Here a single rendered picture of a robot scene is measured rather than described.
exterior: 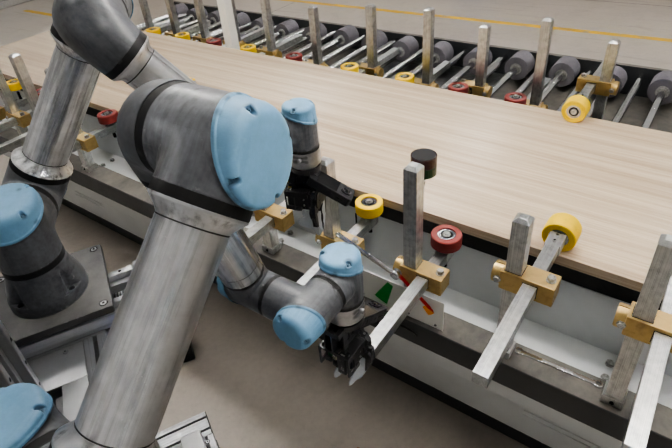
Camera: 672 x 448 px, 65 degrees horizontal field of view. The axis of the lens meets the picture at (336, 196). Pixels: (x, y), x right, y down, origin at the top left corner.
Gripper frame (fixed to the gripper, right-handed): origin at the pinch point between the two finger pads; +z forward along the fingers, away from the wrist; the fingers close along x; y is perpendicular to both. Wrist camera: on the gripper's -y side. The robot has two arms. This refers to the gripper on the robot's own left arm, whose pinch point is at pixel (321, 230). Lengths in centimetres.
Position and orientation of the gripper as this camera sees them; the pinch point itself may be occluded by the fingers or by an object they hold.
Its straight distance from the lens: 135.1
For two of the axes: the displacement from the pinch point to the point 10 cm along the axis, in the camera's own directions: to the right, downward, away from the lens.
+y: -9.6, -0.9, 2.6
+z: 0.7, 8.2, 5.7
